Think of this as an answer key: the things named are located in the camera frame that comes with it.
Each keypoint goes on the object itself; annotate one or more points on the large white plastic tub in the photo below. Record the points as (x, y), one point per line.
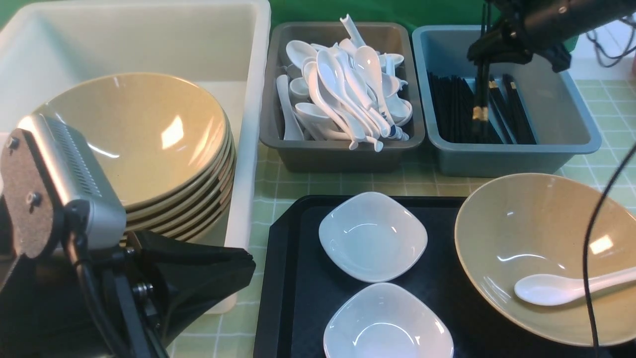
(49, 47)

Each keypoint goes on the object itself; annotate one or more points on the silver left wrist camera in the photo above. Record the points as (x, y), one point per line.
(78, 178)

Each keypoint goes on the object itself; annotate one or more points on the black chopstick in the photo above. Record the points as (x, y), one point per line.
(478, 94)
(484, 99)

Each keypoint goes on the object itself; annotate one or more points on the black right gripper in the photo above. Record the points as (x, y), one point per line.
(541, 27)

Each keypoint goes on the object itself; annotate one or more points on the teal plastic chopstick bin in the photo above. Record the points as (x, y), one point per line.
(558, 116)

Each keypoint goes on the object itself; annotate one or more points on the beige noodle bowl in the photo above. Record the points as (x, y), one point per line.
(534, 223)

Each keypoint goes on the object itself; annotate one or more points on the stack of beige bowls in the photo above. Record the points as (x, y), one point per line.
(165, 144)

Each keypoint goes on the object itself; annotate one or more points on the grey plastic spoon bin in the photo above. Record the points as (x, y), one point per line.
(334, 156)

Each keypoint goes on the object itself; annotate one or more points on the black serving tray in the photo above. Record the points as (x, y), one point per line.
(303, 288)

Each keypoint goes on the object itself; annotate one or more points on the white ceramic soup spoon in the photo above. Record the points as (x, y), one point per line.
(554, 290)

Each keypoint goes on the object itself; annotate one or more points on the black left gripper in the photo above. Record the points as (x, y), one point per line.
(152, 290)

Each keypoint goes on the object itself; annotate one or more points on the black chopsticks in bin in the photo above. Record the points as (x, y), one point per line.
(453, 99)

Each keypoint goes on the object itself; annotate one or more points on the white square dish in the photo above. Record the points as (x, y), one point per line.
(372, 237)
(385, 320)

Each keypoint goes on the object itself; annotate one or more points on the pile of white spoons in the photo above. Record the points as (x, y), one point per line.
(346, 92)

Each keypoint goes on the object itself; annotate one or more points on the green checkered tablecloth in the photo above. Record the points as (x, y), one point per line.
(231, 335)

